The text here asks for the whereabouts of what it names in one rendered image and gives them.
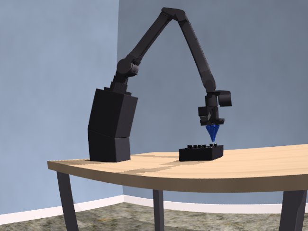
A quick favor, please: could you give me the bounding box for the black fader panel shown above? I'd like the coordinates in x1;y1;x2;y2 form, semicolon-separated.
179;143;224;161

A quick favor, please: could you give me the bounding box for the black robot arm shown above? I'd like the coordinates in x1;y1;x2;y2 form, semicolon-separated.
104;7;232;122

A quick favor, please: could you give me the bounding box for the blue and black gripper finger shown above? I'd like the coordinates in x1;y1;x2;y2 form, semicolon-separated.
206;125;212;140
211;125;219;142

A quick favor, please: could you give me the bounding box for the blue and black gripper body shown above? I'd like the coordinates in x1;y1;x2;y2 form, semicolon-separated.
200;118;225;126

